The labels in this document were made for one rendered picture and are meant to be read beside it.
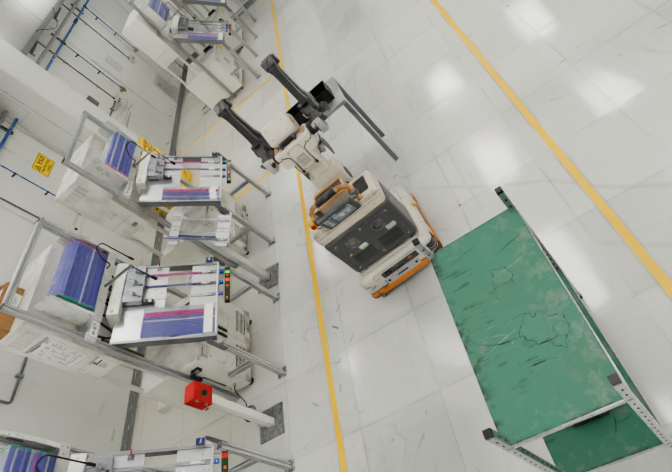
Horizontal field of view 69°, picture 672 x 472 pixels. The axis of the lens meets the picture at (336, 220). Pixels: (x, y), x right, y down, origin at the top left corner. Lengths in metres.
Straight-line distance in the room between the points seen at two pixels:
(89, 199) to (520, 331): 3.76
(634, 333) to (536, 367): 1.08
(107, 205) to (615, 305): 3.94
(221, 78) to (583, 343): 6.79
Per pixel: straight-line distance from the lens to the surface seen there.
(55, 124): 6.71
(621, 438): 2.45
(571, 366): 1.91
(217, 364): 4.00
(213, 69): 7.84
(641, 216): 3.23
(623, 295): 3.02
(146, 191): 4.80
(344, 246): 3.26
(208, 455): 3.24
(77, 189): 4.70
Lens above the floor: 2.70
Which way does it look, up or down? 37 degrees down
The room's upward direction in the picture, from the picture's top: 50 degrees counter-clockwise
